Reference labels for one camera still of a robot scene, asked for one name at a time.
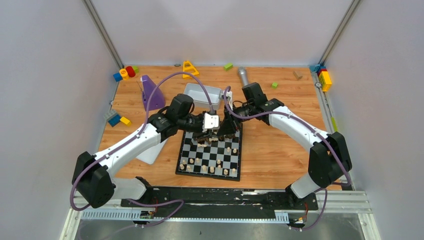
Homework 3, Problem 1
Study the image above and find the small yellow block left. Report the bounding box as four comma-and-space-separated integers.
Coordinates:
119, 116, 132, 127

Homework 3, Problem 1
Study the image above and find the purple metronome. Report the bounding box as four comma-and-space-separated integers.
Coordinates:
140, 75, 166, 111

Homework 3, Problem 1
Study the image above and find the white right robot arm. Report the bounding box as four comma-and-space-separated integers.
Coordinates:
223, 82, 352, 209

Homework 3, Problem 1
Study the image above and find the stacked coloured blocks right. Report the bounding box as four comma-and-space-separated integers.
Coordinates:
309, 64, 333, 92

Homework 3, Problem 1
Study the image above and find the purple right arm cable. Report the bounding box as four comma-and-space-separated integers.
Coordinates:
222, 86, 353, 232

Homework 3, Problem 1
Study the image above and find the white rectangular box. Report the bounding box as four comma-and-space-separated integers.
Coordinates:
183, 83, 223, 111

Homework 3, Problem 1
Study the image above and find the white box lid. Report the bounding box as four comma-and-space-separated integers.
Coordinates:
135, 140, 167, 165

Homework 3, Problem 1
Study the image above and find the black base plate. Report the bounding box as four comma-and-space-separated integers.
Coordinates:
139, 186, 318, 219

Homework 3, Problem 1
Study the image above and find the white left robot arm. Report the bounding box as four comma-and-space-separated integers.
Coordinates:
70, 93, 212, 211

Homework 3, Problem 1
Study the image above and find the blue block left edge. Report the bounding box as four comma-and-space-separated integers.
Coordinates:
107, 114, 121, 127

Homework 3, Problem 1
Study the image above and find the black white chessboard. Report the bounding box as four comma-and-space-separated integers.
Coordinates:
175, 128, 243, 182

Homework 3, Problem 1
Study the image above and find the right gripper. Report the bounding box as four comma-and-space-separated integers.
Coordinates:
217, 103, 255, 137

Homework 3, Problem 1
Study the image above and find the silver microphone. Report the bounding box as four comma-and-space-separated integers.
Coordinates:
237, 66, 249, 87

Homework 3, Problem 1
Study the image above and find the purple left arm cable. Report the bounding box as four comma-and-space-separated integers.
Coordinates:
69, 71, 216, 229

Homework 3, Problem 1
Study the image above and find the green block in corner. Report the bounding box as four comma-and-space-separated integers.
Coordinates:
132, 66, 139, 74

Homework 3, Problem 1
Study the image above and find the brown wooden block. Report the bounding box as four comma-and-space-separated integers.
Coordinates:
292, 71, 303, 80

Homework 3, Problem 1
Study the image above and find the red cylinder block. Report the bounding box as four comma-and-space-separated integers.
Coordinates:
125, 66, 136, 78

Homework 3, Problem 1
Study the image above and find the yellow triangular toy block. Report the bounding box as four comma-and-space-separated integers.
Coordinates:
182, 60, 200, 79

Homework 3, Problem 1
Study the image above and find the yellow cylinder block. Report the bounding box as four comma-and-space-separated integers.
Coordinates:
119, 68, 130, 80

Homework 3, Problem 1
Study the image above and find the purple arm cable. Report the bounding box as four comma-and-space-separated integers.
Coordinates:
222, 86, 353, 232
69, 71, 216, 229

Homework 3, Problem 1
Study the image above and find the blue toy block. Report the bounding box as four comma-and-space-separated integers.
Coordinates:
113, 72, 123, 82

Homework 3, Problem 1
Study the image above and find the green block near wall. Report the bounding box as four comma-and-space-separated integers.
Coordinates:
223, 62, 234, 71

